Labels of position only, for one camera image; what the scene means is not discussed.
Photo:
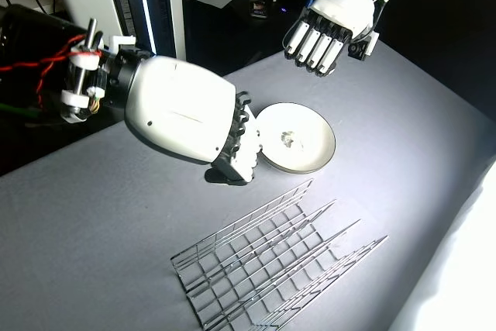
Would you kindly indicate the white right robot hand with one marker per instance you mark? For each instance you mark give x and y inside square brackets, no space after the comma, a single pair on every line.
[174,110]

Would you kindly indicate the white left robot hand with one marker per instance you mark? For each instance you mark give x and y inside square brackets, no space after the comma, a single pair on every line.
[345,5]

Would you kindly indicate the white plate with leaf print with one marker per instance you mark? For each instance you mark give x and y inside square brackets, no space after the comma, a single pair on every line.
[300,171]
[298,133]

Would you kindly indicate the small dark box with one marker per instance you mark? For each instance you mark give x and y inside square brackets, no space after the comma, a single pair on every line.
[259,7]

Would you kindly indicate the white cloth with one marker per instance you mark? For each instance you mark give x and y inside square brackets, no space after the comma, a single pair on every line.
[461,269]

